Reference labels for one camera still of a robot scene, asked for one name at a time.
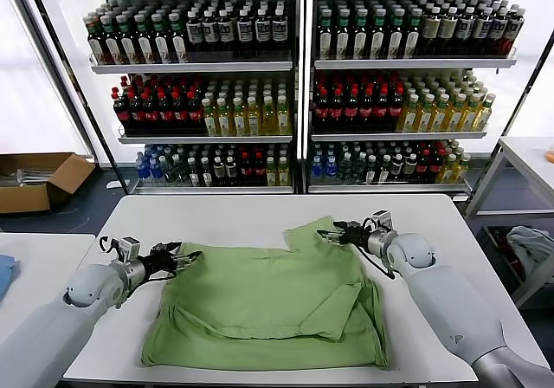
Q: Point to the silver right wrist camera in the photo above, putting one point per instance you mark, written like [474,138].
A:
[383,221]

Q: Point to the cola bottle red cap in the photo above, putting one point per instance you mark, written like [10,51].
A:
[367,111]
[338,111]
[246,171]
[352,111]
[382,111]
[123,113]
[137,113]
[323,111]
[437,168]
[259,171]
[196,113]
[181,113]
[423,168]
[166,113]
[151,113]
[396,110]

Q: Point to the grey crumpled cloth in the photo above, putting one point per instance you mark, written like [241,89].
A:
[532,241]

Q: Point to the small orange object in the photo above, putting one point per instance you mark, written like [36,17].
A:
[549,155]

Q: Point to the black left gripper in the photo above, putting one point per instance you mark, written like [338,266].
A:
[158,264]

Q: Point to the white paper scrap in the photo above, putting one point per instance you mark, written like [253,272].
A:
[114,185]

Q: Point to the clear water bottle green label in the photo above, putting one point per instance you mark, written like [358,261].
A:
[359,170]
[180,171]
[167,171]
[345,170]

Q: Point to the green polo shirt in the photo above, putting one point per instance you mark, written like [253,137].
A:
[259,301]

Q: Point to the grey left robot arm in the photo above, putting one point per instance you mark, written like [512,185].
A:
[65,318]

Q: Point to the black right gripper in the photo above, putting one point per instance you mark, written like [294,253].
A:
[358,236]

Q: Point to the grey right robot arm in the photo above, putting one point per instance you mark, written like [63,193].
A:
[450,305]

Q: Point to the dark bottle white printed label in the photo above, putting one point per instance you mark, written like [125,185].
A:
[195,33]
[482,30]
[210,33]
[279,30]
[226,33]
[465,30]
[263,31]
[497,30]
[513,30]
[245,32]

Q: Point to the blue folded cloth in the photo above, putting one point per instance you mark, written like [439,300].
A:
[6,275]

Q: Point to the white side table grey frame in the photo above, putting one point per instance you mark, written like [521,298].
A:
[528,154]

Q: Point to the black window post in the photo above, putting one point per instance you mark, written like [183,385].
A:
[544,61]
[117,167]

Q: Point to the red item in crate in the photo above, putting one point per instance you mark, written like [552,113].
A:
[504,243]

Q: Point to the dark bottle beige label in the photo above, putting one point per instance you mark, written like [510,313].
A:
[449,30]
[432,30]

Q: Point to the brown cardboard box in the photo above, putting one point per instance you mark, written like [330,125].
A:
[26,197]

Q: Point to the dark tea bottle green cap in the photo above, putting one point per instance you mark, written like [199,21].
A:
[179,41]
[344,37]
[146,42]
[326,37]
[397,37]
[361,37]
[379,37]
[114,43]
[413,36]
[129,42]
[162,41]

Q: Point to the reddish tea bottle white label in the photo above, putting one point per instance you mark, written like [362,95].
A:
[98,43]

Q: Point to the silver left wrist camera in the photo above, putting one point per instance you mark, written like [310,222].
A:
[129,248]

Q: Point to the white metal shelf rack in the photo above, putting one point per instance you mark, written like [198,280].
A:
[195,67]
[411,64]

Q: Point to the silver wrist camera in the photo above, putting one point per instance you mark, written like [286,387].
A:
[383,221]
[129,248]

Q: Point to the black storage crate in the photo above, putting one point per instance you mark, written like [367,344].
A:
[491,238]

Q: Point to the small dark bottle white cap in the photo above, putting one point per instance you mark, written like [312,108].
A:
[410,170]
[397,170]
[208,174]
[232,172]
[384,171]
[220,172]
[371,171]
[194,173]

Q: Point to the blue water bottle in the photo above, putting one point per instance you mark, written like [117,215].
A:
[331,170]
[318,170]
[142,169]
[156,170]

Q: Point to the silver metal parts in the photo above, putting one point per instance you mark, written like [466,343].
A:
[26,176]

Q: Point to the yellow juice bottle white cap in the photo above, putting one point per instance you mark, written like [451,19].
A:
[254,118]
[440,117]
[269,118]
[240,119]
[272,173]
[455,117]
[284,173]
[284,118]
[210,119]
[409,117]
[484,116]
[450,170]
[464,170]
[225,119]
[425,117]
[471,117]

